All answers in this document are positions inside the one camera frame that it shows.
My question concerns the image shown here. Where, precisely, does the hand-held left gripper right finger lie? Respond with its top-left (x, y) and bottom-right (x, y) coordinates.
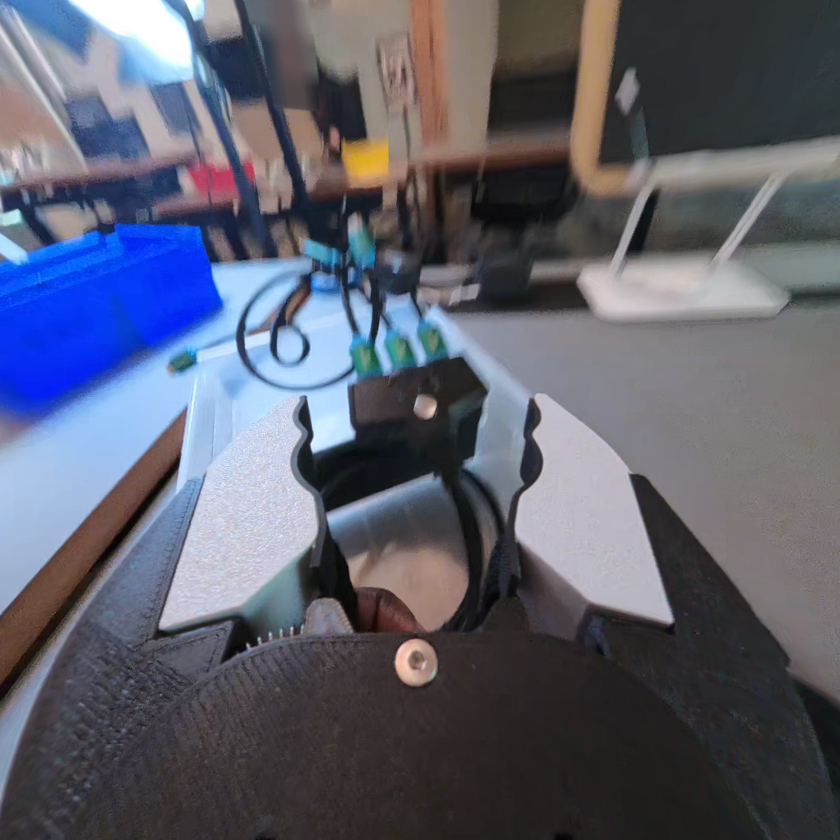
top-left (487, 394), bottom-right (676, 636)

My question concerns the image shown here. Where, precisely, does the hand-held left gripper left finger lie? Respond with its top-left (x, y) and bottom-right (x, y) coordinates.
top-left (157, 395), bottom-right (358, 644)

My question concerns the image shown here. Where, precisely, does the clear plastic tray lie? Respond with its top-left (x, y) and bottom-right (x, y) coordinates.
top-left (176, 302), bottom-right (546, 634)

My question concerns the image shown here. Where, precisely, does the black brushed-metal switch box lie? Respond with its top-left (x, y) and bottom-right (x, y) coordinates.
top-left (315, 357), bottom-right (522, 634)

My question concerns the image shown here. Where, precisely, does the person's left hand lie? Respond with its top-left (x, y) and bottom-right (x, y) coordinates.
top-left (354, 586), bottom-right (426, 634)

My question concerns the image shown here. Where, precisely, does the blue plastic bin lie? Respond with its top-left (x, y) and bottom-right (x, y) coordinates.
top-left (0, 223), bottom-right (224, 417)

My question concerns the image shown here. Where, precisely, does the small black device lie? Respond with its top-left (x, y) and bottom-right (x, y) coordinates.
top-left (379, 251), bottom-right (422, 295)

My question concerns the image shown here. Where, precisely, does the brown wooden table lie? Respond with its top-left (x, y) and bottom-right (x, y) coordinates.
top-left (154, 176), bottom-right (408, 224)
top-left (0, 156), bottom-right (198, 193)

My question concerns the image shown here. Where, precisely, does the red plastic bin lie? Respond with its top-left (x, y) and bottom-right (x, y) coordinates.
top-left (187, 161), bottom-right (247, 198)

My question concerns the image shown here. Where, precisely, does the small yellow bin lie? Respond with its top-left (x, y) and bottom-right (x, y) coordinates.
top-left (341, 139), bottom-right (391, 185)

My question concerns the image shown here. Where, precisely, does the black light stand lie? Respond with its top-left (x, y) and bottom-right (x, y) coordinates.
top-left (161, 0), bottom-right (280, 260)

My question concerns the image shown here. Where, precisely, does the black stand pole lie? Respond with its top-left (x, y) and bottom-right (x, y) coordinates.
top-left (236, 0), bottom-right (309, 201)

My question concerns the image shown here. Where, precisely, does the black and white marker sign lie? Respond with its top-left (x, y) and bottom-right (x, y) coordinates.
top-left (377, 33), bottom-right (419, 116)

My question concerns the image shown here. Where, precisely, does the studio light panel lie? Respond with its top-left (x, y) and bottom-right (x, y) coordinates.
top-left (39, 0), bottom-right (198, 73)

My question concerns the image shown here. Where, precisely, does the wooden post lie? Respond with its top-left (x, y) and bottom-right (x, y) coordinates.
top-left (410, 0), bottom-right (450, 145)

